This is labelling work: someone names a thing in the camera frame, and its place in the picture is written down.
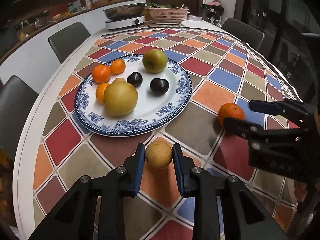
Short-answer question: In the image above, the near grey chair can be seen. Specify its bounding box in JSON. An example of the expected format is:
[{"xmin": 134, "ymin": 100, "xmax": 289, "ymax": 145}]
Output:
[{"xmin": 0, "ymin": 75, "xmax": 39, "ymax": 160}]

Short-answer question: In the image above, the small orange mandarin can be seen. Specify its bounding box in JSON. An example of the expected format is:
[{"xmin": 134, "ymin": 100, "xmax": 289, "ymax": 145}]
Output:
[{"xmin": 95, "ymin": 83, "xmax": 109, "ymax": 104}]

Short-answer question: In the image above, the far grey chair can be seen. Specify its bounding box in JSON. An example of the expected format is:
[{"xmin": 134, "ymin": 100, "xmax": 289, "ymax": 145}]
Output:
[{"xmin": 48, "ymin": 22, "xmax": 91, "ymax": 63}]

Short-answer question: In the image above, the grey chair right side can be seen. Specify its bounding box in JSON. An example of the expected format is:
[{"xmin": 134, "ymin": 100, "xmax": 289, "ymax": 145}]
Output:
[{"xmin": 221, "ymin": 18, "xmax": 265, "ymax": 51}]

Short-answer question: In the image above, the green yellow apple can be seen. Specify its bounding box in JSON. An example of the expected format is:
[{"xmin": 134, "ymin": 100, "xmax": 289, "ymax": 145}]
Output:
[{"xmin": 143, "ymin": 49, "xmax": 168, "ymax": 74}]

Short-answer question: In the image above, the small mandarin on plate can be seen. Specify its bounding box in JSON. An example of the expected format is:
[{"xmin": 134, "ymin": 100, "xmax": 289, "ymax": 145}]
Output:
[{"xmin": 109, "ymin": 59, "xmax": 126, "ymax": 75}]

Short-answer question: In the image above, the dark plum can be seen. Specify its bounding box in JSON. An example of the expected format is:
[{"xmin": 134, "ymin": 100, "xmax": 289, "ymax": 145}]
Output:
[
  {"xmin": 127, "ymin": 72, "xmax": 143, "ymax": 88},
  {"xmin": 150, "ymin": 78, "xmax": 169, "ymax": 96}
]

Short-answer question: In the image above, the yellow pear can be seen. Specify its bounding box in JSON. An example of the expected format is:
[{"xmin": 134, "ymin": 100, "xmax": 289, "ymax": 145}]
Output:
[{"xmin": 104, "ymin": 78, "xmax": 138, "ymax": 117}]

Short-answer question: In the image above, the brown kiwi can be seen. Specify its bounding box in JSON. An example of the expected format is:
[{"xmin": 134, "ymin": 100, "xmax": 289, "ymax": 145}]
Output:
[{"xmin": 145, "ymin": 140, "xmax": 172, "ymax": 168}]

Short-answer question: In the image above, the large mandarin on plate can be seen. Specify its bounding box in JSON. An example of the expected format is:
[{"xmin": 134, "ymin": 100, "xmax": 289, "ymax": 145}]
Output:
[{"xmin": 92, "ymin": 64, "xmax": 111, "ymax": 84}]

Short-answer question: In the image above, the white induction cooker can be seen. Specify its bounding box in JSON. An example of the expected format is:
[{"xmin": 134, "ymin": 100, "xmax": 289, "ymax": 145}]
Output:
[{"xmin": 105, "ymin": 15, "xmax": 145, "ymax": 30}]

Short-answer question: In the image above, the white kitchen counter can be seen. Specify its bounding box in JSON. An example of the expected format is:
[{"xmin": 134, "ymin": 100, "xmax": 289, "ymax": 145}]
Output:
[{"xmin": 1, "ymin": 0, "xmax": 138, "ymax": 93}]

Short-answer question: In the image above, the steel pot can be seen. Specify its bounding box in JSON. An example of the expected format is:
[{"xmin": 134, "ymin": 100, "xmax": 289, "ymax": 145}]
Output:
[{"xmin": 104, "ymin": 3, "xmax": 145, "ymax": 21}]

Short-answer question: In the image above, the pink basket with greens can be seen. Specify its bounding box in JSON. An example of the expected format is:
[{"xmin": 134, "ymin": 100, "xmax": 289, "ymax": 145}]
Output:
[{"xmin": 146, "ymin": 3, "xmax": 189, "ymax": 24}]

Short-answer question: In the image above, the grey chair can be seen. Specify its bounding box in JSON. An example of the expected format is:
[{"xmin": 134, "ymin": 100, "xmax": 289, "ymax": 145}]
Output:
[
  {"xmin": 0, "ymin": 75, "xmax": 39, "ymax": 160},
  {"xmin": 221, "ymin": 18, "xmax": 265, "ymax": 51},
  {"xmin": 48, "ymin": 22, "xmax": 91, "ymax": 63}
]

